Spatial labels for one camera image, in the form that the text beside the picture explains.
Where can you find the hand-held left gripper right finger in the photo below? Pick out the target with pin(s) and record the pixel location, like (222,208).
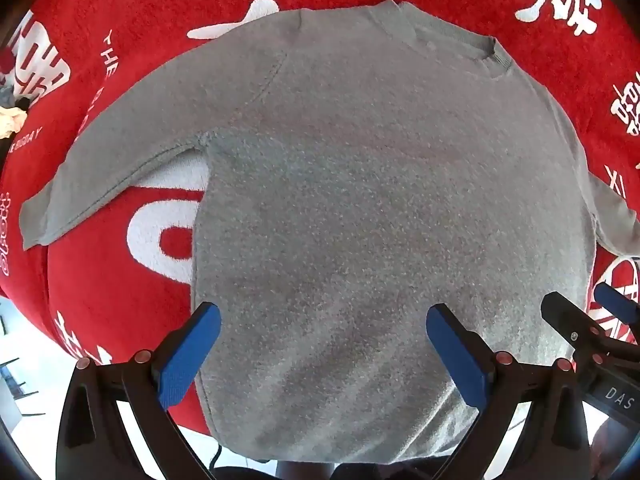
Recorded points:
(457,355)

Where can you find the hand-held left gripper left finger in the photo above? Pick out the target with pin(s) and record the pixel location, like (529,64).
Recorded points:
(187,355)

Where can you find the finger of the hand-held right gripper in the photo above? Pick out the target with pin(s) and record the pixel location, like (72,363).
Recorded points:
(615,300)
(565,312)

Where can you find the grey knit sweater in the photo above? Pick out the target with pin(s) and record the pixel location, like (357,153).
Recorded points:
(375,185)

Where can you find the yellow cloth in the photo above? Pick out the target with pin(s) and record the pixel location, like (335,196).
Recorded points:
(11,122)

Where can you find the dark grey cloth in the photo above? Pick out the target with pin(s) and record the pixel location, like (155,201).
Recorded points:
(10,97)

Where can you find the red printed blanket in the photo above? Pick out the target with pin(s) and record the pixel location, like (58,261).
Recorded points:
(150,35)

